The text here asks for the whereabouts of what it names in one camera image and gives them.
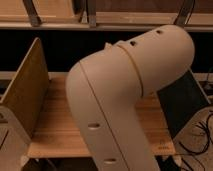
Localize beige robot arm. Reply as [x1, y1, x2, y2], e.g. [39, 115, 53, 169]
[66, 25, 195, 171]

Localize right dark side panel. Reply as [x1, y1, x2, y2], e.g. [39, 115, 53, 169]
[157, 70, 210, 138]

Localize left wooden side panel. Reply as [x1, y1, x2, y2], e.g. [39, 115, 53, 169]
[0, 38, 49, 144]

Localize wooden shelf with brackets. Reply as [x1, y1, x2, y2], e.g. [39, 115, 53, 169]
[0, 0, 213, 32]

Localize black cables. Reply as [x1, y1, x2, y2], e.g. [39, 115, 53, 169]
[178, 111, 213, 171]

